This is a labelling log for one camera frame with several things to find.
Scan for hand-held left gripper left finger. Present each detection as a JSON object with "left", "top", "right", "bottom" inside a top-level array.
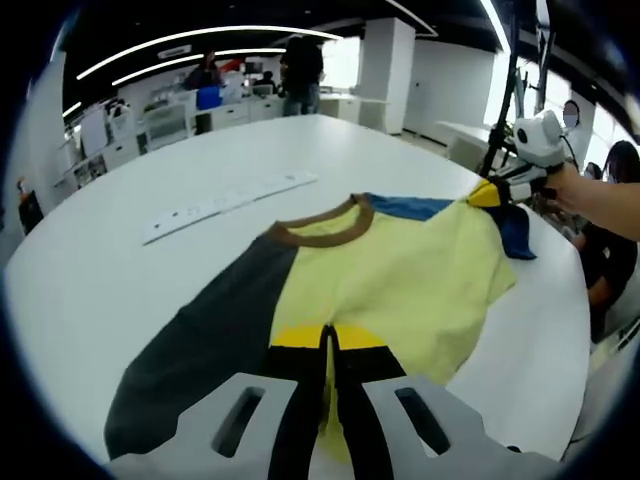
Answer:
[{"left": 107, "top": 323, "right": 331, "bottom": 480}]

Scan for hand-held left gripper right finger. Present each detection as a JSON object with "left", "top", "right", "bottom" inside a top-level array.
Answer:
[{"left": 330, "top": 323, "right": 564, "bottom": 480}]

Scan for yellow blue grey garment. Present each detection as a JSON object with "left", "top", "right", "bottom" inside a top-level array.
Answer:
[{"left": 103, "top": 192, "right": 539, "bottom": 464}]

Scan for white template strip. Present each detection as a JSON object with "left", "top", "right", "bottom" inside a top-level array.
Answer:
[{"left": 142, "top": 171, "right": 320, "bottom": 246}]

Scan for person's right hand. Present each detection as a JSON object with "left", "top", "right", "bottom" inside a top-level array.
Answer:
[{"left": 542, "top": 162, "right": 585, "bottom": 214}]

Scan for black tripod stand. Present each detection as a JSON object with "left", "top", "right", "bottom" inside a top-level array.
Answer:
[{"left": 478, "top": 0, "right": 520, "bottom": 177}]

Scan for ceiling light strip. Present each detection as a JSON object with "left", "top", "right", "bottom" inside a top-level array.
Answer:
[
  {"left": 75, "top": 25, "right": 345, "bottom": 81},
  {"left": 110, "top": 48, "right": 286, "bottom": 86},
  {"left": 477, "top": 0, "right": 507, "bottom": 51}
]

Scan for white square pillar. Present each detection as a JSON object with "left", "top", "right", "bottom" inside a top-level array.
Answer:
[
  {"left": 9, "top": 47, "right": 67, "bottom": 201},
  {"left": 357, "top": 17, "right": 417, "bottom": 136}
]

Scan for white counter cabinets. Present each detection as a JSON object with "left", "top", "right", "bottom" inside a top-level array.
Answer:
[{"left": 104, "top": 92, "right": 286, "bottom": 151}]

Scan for blue bin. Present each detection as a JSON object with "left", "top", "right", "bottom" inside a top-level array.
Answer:
[{"left": 195, "top": 85, "right": 222, "bottom": 110}]

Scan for white wire shelf cart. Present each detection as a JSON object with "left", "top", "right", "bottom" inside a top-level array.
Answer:
[{"left": 142, "top": 103, "right": 189, "bottom": 151}]

